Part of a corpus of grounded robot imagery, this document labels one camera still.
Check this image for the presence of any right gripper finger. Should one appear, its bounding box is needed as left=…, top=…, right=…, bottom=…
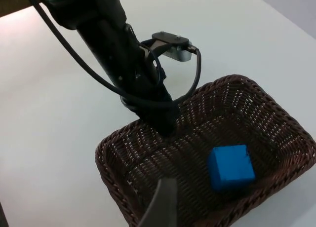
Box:
left=139, top=177, right=179, bottom=227
left=120, top=96, right=180, bottom=138

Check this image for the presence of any dark brown wicker basket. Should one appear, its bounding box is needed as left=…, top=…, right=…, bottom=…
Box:
left=95, top=74, right=316, bottom=227

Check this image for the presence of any blue cube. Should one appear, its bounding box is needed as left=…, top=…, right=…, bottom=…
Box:
left=206, top=145, right=256, bottom=192

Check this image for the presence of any black cable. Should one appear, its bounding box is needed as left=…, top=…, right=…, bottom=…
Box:
left=24, top=0, right=203, bottom=109

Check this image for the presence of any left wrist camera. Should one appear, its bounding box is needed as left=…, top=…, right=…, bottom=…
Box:
left=151, top=32, right=198, bottom=62

